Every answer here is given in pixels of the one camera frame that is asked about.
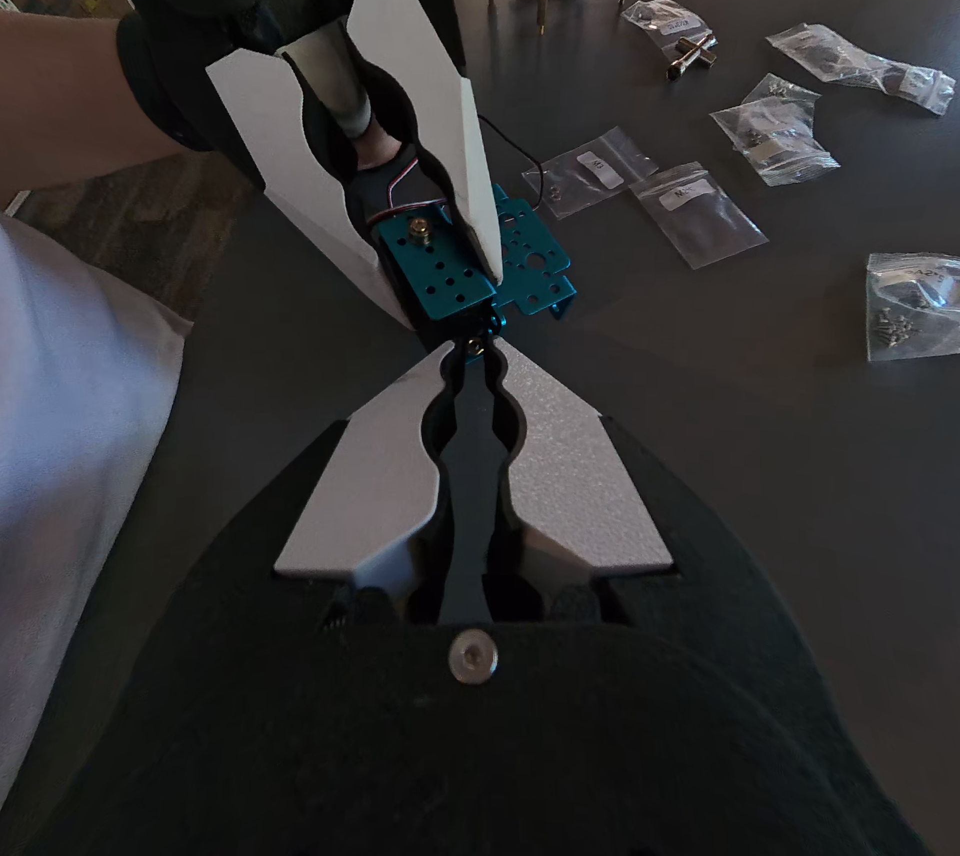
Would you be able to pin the clear plastic screw bag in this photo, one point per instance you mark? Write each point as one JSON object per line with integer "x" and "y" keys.
{"x": 592, "y": 170}
{"x": 697, "y": 211}
{"x": 862, "y": 65}
{"x": 915, "y": 309}
{"x": 780, "y": 136}

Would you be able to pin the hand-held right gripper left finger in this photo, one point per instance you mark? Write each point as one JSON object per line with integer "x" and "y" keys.
{"x": 360, "y": 496}

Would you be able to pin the dark desk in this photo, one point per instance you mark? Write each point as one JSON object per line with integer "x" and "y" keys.
{"x": 750, "y": 421}

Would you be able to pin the person's left forearm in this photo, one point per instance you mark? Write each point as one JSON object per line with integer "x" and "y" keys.
{"x": 60, "y": 106}

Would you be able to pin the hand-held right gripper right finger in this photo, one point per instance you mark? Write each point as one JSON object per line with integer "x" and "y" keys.
{"x": 585, "y": 496}

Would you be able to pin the black servo with blue bracket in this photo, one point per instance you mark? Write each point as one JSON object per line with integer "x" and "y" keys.
{"x": 442, "y": 279}

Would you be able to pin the person's left hand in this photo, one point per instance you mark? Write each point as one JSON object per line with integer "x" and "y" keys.
{"x": 377, "y": 150}

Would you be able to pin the person's white shirt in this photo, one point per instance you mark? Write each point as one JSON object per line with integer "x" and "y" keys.
{"x": 75, "y": 421}

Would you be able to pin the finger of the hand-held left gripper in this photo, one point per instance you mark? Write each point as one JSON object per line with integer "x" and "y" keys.
{"x": 285, "y": 144}
{"x": 427, "y": 61}

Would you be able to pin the clear bag of metal standoffs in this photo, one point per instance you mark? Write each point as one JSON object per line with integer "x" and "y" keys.
{"x": 671, "y": 28}

